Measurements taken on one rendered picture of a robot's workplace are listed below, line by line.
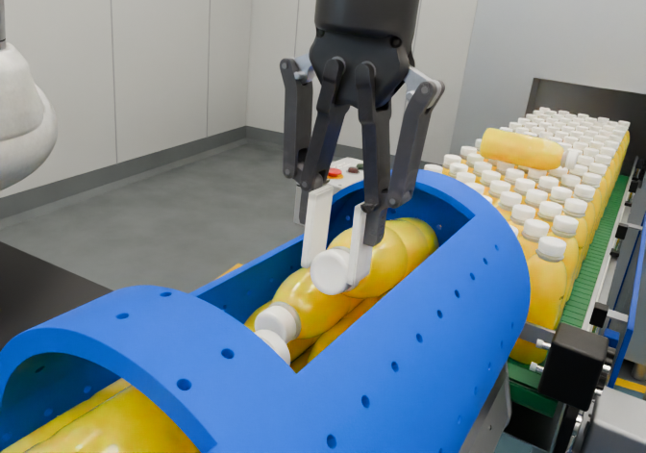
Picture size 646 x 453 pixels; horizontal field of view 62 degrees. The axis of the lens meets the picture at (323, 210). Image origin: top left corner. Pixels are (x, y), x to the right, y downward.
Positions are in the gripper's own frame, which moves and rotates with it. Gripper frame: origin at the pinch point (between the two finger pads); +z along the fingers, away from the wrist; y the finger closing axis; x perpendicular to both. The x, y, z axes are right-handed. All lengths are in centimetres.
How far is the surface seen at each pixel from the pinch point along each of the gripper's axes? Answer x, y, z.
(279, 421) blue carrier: -19.2, 7.8, 1.9
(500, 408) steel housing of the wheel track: 34, 13, 35
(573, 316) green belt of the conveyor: 67, 18, 32
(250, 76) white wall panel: 404, -330, 55
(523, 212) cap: 58, 6, 12
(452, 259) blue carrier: 7.0, 8.1, 2.0
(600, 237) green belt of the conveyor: 118, 18, 32
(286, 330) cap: -1.0, -3.8, 10.6
